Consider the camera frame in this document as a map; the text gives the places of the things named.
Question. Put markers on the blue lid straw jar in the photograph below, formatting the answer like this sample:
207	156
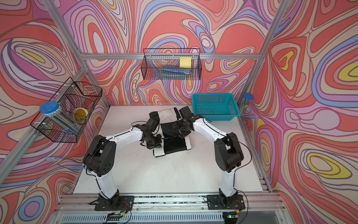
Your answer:
58	119

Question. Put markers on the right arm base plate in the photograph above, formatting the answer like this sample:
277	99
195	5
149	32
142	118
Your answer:
220	202

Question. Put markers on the left wire basket black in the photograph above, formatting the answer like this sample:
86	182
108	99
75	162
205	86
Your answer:
71	95

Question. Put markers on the yellow tape roll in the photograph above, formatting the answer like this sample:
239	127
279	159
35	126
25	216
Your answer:
80	115

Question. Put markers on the wire basket black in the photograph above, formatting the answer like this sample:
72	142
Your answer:
155	59
71	95

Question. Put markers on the blue lid corner jar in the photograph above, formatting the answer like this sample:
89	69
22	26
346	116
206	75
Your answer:
247	97

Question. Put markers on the teal plastic basket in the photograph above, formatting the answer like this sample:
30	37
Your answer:
215	106

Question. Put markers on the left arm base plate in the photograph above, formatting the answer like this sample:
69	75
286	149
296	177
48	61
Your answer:
117	203

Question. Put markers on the back wire basket black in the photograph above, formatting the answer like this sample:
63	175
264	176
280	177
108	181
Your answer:
155	59

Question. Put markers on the yellow sticky note pad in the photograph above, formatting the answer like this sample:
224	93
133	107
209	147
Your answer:
185	62

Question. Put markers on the aluminium rail front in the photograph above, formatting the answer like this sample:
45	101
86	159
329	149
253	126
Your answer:
255	201

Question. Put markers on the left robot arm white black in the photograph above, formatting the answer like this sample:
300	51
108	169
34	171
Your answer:
100	157

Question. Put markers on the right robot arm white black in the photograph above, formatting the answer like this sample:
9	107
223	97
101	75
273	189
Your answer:
227	149

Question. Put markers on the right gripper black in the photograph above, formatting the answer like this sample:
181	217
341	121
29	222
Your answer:
182	134

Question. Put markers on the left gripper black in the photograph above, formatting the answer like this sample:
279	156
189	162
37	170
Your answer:
158	144

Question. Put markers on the black white checkered pillowcase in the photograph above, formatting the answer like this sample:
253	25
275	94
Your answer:
172	141

